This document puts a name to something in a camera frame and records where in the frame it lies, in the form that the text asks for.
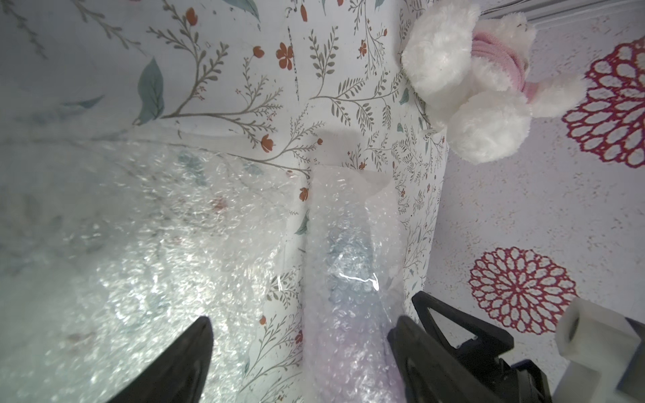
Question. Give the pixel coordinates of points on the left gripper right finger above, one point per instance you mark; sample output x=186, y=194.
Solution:
x=430, y=373

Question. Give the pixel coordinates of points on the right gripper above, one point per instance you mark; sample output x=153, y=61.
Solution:
x=520, y=382

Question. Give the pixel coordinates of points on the bubble purple vase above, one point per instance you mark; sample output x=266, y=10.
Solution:
x=352, y=288

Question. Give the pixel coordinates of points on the white pink plush toy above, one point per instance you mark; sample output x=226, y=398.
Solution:
x=472, y=75

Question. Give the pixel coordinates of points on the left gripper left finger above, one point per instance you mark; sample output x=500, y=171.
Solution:
x=179, y=374

